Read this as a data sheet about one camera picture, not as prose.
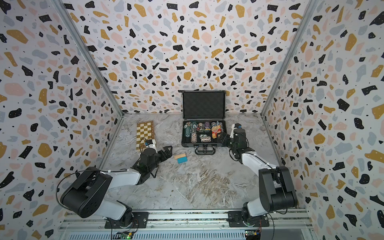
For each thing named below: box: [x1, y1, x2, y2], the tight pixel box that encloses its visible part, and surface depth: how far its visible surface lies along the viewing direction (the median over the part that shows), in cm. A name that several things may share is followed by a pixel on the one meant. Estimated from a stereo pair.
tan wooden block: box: [174, 153, 187, 160], surface depth 99 cm
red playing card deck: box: [211, 124, 222, 137], surface depth 109 cm
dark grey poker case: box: [181, 90, 227, 155], surface depth 112 cm
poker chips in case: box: [183, 121, 224, 143], surface depth 109 cm
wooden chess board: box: [136, 120, 155, 151], surface depth 108 cm
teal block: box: [177, 156, 188, 164], surface depth 99 cm
